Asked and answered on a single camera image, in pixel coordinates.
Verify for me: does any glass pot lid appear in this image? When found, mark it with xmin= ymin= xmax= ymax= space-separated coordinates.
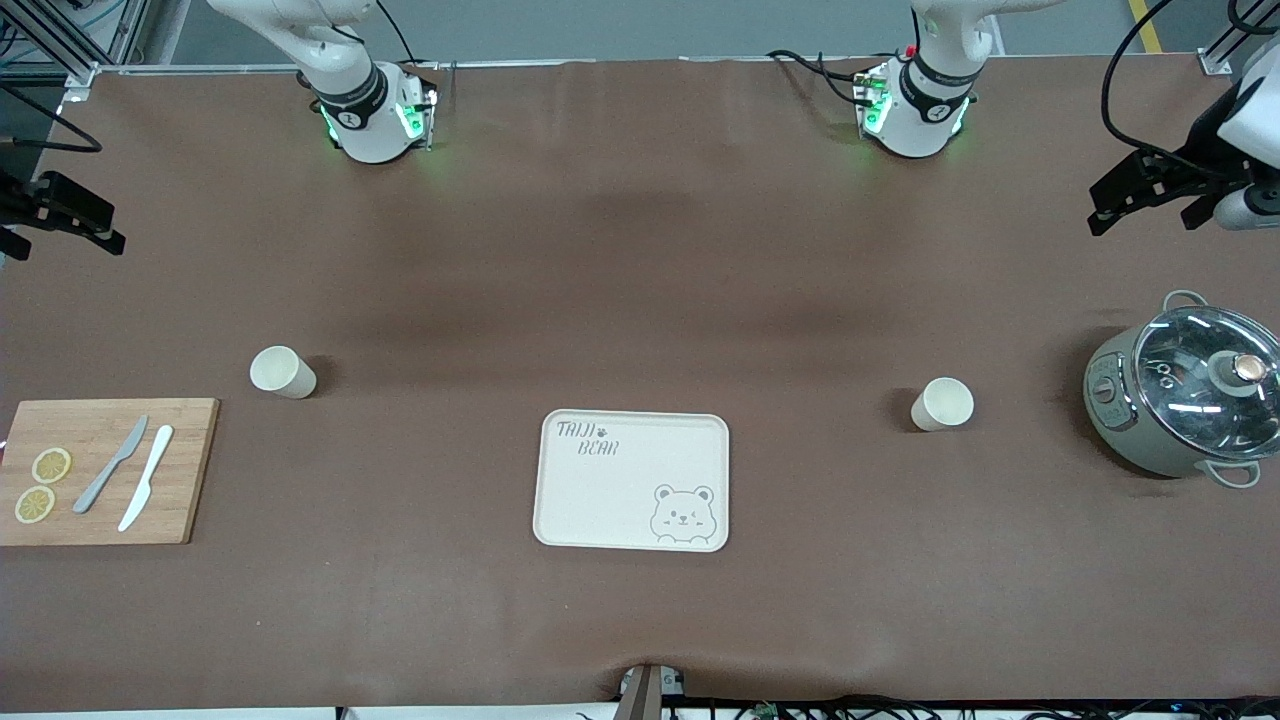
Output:
xmin=1133 ymin=305 xmax=1280 ymax=461

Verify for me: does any arm base black cable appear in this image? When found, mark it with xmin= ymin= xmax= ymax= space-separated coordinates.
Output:
xmin=375 ymin=0 xmax=421 ymax=69
xmin=766 ymin=48 xmax=873 ymax=106

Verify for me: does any grey plastic knife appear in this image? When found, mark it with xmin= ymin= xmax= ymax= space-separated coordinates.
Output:
xmin=72 ymin=415 xmax=150 ymax=515

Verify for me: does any table edge camera mount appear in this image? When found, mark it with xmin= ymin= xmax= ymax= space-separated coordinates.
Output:
xmin=612 ymin=662 xmax=691 ymax=720

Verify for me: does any aluminium frame post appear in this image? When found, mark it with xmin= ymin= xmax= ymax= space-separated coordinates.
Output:
xmin=0 ymin=0 xmax=101 ymax=101
xmin=1200 ymin=0 xmax=1280 ymax=76

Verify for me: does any left arm base black cable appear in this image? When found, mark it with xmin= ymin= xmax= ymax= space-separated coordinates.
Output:
xmin=766 ymin=48 xmax=873 ymax=106

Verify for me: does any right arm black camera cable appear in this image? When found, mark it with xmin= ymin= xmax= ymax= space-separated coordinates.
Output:
xmin=0 ymin=82 xmax=104 ymax=153

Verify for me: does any cream bear print tray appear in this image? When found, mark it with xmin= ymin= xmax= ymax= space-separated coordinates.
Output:
xmin=532 ymin=409 xmax=731 ymax=553

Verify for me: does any white IKEA cup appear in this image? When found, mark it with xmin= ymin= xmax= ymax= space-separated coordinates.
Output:
xmin=249 ymin=345 xmax=318 ymax=400
xmin=910 ymin=376 xmax=975 ymax=433

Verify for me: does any right arm base black cable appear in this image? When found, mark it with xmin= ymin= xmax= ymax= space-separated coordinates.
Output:
xmin=375 ymin=0 xmax=421 ymax=69

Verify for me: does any white plastic knife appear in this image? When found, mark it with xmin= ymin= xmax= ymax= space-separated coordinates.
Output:
xmin=117 ymin=425 xmax=175 ymax=533

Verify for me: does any brown table mat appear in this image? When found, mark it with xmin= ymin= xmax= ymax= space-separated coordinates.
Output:
xmin=0 ymin=55 xmax=1280 ymax=713

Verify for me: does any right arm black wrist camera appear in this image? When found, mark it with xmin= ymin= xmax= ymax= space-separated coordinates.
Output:
xmin=0 ymin=170 xmax=127 ymax=257

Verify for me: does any wooden cutting board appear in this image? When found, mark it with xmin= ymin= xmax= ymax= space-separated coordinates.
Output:
xmin=0 ymin=398 xmax=220 ymax=547

